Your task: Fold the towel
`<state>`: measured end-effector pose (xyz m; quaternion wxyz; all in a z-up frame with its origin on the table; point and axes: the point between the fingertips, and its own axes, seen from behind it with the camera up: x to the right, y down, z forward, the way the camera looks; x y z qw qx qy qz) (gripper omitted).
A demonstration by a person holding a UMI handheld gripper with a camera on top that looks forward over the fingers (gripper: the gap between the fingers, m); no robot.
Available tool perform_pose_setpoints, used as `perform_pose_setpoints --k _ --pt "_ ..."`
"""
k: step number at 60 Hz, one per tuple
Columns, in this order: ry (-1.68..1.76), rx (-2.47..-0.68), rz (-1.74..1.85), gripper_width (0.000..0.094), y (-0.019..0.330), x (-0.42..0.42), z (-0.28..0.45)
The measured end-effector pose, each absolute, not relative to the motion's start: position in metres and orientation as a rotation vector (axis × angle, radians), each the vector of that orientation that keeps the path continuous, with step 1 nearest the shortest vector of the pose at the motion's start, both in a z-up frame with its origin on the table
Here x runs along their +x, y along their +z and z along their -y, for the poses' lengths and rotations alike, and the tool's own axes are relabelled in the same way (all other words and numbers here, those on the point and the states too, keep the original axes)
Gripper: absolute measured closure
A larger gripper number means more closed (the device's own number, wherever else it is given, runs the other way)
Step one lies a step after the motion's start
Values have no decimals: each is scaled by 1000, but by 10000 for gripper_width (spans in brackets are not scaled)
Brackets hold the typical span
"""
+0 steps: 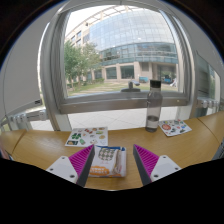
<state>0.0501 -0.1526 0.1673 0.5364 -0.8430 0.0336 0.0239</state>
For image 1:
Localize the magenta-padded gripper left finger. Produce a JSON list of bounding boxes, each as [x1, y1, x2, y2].
[[45, 143, 96, 187]]

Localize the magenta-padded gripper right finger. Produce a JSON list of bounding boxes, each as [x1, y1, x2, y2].
[[132, 143, 184, 186]]

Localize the large colourful sticker sheet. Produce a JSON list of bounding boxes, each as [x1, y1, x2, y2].
[[64, 126, 110, 148]]

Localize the small colourful sticker sheet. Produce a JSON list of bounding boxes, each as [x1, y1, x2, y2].
[[157, 118, 193, 138]]

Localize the clear grey water bottle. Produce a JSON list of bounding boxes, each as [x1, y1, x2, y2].
[[144, 79, 164, 133]]

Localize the white roller blind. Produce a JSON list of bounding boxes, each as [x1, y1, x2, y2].
[[0, 13, 51, 116]]

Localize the green tree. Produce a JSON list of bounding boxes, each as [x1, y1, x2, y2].
[[63, 40, 103, 91]]

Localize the glass office building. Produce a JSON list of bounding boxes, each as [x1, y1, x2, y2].
[[66, 6, 181, 84]]

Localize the white wall socket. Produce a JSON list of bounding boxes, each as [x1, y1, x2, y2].
[[7, 112, 28, 130], [37, 108, 49, 122]]

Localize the grey window handle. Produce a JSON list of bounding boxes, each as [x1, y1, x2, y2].
[[120, 80, 142, 93]]

